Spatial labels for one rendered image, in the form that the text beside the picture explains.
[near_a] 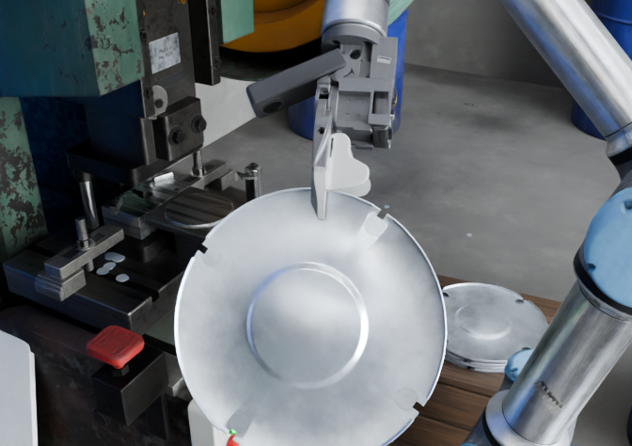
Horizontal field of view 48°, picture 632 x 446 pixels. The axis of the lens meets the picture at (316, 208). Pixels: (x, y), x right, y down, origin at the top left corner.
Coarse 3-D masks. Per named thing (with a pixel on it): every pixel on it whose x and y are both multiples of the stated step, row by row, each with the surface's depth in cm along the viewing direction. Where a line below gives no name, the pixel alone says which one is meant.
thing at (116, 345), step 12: (96, 336) 100; (108, 336) 100; (120, 336) 100; (132, 336) 100; (96, 348) 98; (108, 348) 98; (120, 348) 98; (132, 348) 98; (108, 360) 97; (120, 360) 96
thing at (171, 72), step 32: (160, 0) 112; (160, 32) 114; (160, 64) 115; (192, 64) 123; (160, 96) 116; (192, 96) 125; (96, 128) 121; (128, 128) 117; (160, 128) 117; (192, 128) 122; (128, 160) 120
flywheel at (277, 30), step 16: (256, 0) 146; (272, 0) 144; (288, 0) 142; (304, 0) 140; (320, 0) 135; (256, 16) 146; (272, 16) 144; (288, 16) 140; (304, 16) 138; (320, 16) 136; (256, 32) 145; (272, 32) 143; (288, 32) 141; (304, 32) 139; (320, 32) 138; (240, 48) 149; (256, 48) 147; (272, 48) 145; (288, 48) 143
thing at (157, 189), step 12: (168, 180) 138; (144, 192) 134; (156, 192) 134; (168, 192) 134; (108, 204) 130; (132, 204) 130; (144, 204) 130; (156, 204) 130; (108, 216) 129; (120, 216) 128; (132, 216) 126; (132, 228) 127; (144, 228) 127; (156, 228) 131
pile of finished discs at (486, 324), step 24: (456, 288) 175; (480, 288) 175; (504, 288) 174; (456, 312) 167; (480, 312) 166; (504, 312) 166; (528, 312) 167; (456, 336) 159; (480, 336) 159; (504, 336) 159; (528, 336) 159; (456, 360) 154; (480, 360) 152; (504, 360) 151
